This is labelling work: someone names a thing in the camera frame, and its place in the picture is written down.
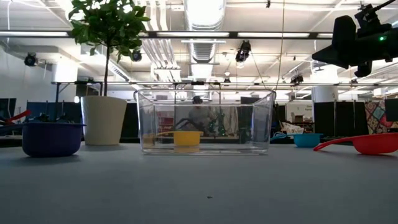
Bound white round column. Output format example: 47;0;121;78
312;67;339;103

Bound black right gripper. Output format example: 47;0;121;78
312;15;398;78

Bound purple measuring cup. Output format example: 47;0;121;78
21;121;86;158

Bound colourful patchwork quilt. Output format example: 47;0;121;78
364;99;398;135

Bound long grey horizontal rail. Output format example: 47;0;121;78
51;80;398;88

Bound clear plastic basket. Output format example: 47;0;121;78
133;89;277;156

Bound blue partition panel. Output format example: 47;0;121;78
26;101;83;135

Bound yellow measuring cup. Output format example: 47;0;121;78
154;130;205;147

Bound green leafy plant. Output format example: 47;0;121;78
67;0;152;96

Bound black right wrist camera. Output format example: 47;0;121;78
354;2;393;32

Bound white crumpled bag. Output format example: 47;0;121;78
281;121;305;135

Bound teal measuring cup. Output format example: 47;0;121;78
269;133;324;149

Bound silver ventilation duct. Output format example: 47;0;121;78
183;0;227;78

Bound red background object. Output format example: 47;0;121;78
5;109;32;124

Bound cream plant pot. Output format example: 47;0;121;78
80;95;127;146

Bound black monitor screen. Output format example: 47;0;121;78
384;98;398;123

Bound red measuring cup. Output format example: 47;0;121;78
313;132;398;156

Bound black partition panels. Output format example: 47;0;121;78
313;100;367;138

